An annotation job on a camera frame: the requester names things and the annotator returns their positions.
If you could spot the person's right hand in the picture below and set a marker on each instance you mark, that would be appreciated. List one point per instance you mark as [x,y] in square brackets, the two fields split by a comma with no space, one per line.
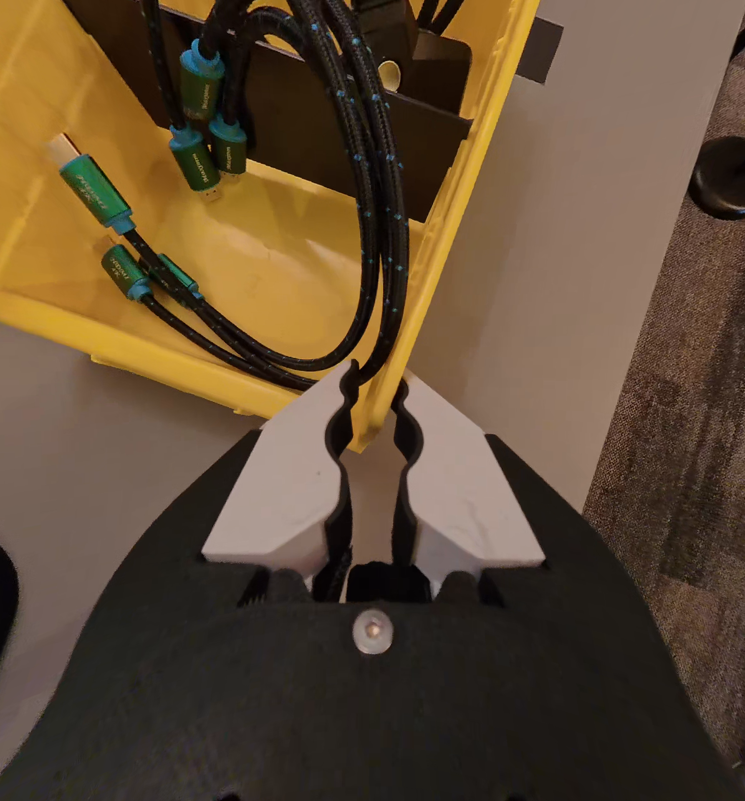
[388,582]

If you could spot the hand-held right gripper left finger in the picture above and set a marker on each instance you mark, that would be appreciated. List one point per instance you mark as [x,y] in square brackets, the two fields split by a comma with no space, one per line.
[278,494]

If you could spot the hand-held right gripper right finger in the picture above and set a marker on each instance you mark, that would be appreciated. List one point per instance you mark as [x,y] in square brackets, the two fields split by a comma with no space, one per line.
[472,513]

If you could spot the black bin divider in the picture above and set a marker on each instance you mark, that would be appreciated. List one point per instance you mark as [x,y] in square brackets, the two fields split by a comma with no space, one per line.
[297,112]

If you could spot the black hdmi hub box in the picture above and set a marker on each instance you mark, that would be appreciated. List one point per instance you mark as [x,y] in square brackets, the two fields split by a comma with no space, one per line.
[444,75]

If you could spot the silver hdmi switch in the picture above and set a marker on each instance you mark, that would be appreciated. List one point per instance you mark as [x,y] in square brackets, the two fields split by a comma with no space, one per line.
[382,28]

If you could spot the yellow plastic bin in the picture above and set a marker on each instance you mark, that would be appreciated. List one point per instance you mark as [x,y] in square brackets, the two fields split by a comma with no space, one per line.
[253,238]

